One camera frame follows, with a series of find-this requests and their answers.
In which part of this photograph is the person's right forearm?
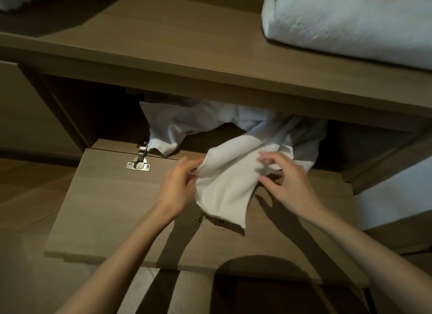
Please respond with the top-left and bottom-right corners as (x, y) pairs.
(309, 201), (432, 314)

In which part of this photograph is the wooden cabinet flap door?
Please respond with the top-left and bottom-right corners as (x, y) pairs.
(44, 148), (370, 287)

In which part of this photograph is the person's left hand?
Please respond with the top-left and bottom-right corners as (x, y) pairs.
(153, 156), (207, 220)

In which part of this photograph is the metal door hinge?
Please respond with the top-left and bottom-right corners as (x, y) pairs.
(126, 135), (152, 172)

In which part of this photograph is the wooden vanity base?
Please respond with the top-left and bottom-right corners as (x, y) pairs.
(0, 60), (85, 159)

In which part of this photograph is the large white towel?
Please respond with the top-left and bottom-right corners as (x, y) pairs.
(195, 135), (288, 229)

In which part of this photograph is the person's left forearm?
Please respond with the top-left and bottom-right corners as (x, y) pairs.
(55, 207), (180, 314)

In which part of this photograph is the person's right hand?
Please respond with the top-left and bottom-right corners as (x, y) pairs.
(258, 151), (326, 220)

